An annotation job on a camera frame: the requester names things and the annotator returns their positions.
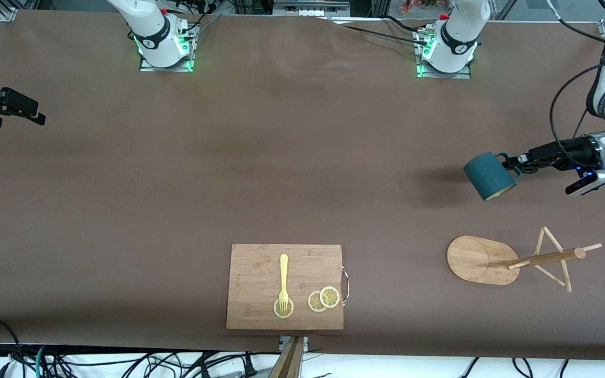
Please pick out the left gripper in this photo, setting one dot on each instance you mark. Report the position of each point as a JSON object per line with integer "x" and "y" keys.
{"x": 574, "y": 150}

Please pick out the teal ceramic mug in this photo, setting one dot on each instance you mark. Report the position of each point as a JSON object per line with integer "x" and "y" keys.
{"x": 486, "y": 176}

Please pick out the wooden mug rack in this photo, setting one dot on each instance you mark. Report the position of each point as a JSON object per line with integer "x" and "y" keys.
{"x": 476, "y": 260}

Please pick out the brown table cover sheet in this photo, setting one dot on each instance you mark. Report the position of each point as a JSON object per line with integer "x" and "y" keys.
{"x": 302, "y": 131}

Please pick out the lemon slice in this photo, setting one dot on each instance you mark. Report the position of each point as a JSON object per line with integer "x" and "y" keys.
{"x": 313, "y": 303}
{"x": 330, "y": 296}
{"x": 276, "y": 311}

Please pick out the grey power strip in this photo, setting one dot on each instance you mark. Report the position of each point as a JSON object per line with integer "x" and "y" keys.
{"x": 310, "y": 8}

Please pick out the yellow plastic fork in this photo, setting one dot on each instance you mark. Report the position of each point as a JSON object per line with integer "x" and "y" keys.
{"x": 283, "y": 273}

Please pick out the bamboo cutting board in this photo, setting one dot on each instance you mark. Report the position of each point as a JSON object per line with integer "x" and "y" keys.
{"x": 260, "y": 283}

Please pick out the wooden stick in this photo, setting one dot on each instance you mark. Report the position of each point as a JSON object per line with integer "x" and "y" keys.
{"x": 288, "y": 365}

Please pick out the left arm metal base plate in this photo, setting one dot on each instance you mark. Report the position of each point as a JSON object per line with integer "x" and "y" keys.
{"x": 460, "y": 75}

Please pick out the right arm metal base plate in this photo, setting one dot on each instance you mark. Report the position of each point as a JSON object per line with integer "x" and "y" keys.
{"x": 171, "y": 69}

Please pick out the small metal bracket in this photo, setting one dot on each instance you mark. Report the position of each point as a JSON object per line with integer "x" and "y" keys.
{"x": 283, "y": 342}

